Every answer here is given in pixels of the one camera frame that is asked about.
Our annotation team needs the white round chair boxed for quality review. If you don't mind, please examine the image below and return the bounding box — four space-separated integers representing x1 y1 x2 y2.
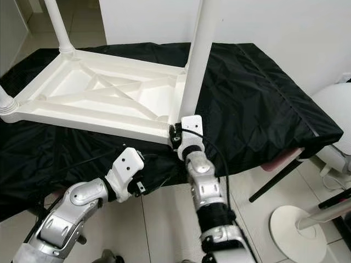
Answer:
310 82 351 165

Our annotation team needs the pink table edge piece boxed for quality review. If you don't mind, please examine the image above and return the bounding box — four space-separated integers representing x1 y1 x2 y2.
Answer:
261 147 305 171

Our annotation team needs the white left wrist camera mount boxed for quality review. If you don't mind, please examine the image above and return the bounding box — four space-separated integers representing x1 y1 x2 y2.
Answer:
105 147 145 202

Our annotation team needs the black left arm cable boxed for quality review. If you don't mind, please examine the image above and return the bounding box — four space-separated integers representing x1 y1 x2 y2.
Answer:
33 186 72 247

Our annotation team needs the white round stand base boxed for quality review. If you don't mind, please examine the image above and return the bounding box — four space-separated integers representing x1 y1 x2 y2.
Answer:
269 205 351 263

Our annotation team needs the black cloth table cover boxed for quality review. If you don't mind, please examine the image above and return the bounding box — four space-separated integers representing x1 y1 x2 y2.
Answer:
0 43 351 220

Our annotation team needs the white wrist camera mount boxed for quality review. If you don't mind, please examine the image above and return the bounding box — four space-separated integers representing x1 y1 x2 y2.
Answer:
177 115 205 161
105 147 145 202

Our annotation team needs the white plastic table top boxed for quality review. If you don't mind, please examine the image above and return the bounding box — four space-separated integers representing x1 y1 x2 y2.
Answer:
0 48 190 146

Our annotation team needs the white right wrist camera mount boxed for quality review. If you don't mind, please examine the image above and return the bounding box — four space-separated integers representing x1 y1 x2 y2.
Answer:
177 115 205 161

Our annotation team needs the black metal table leg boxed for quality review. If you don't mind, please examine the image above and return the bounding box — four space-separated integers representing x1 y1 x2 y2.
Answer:
248 160 302 202
71 230 88 246

